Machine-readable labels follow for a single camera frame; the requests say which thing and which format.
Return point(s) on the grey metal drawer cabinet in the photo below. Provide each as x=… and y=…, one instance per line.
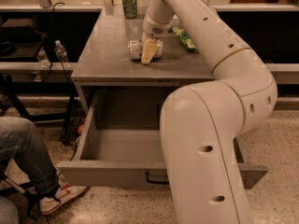
x=105, y=60

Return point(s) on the green chip bag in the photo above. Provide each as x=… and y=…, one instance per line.
x=185, y=39

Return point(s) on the silver 7up can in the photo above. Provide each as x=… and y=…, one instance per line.
x=135, y=48

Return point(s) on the person leg in jeans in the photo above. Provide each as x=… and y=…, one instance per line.
x=21, y=140

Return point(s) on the white and red sneaker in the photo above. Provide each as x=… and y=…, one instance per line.
x=55, y=192

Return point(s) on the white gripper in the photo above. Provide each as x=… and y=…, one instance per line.
x=154, y=28

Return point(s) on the open grey top drawer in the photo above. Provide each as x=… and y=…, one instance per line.
x=118, y=146

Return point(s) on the black drawer handle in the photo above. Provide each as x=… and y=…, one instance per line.
x=157, y=178

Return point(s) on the clear plastic water bottle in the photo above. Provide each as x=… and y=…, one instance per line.
x=61, y=52

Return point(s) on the green upright soda can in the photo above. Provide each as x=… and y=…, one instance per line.
x=129, y=8

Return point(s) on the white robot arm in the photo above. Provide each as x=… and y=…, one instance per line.
x=235, y=64

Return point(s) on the black chair frame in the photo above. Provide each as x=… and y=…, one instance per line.
x=13, y=187

